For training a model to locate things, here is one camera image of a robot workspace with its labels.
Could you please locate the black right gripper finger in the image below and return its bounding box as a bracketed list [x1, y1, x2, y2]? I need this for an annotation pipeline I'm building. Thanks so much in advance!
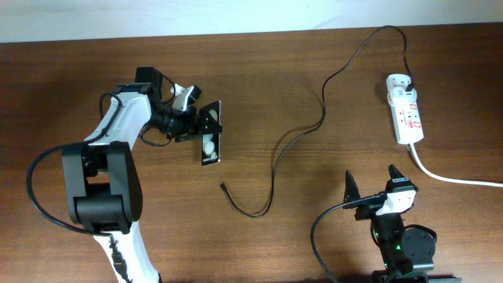
[388, 164, 410, 185]
[343, 170, 361, 209]

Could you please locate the black charger cable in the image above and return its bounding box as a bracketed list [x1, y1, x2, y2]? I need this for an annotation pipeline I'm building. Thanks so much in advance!
[219, 25, 415, 219]

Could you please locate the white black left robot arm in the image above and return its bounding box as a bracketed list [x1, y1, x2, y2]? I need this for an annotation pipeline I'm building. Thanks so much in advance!
[62, 67, 222, 282]

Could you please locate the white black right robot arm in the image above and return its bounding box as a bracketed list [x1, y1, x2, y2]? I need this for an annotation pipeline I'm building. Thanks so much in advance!
[343, 165, 462, 283]

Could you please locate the white charger adapter plug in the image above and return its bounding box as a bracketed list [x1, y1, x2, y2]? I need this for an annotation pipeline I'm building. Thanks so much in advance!
[386, 74, 417, 101]

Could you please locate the white power strip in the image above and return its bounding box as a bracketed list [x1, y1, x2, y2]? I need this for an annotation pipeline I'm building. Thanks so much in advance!
[387, 83, 424, 145]

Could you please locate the white power strip cord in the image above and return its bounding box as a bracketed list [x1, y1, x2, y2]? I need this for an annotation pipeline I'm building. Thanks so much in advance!
[406, 142, 503, 189]

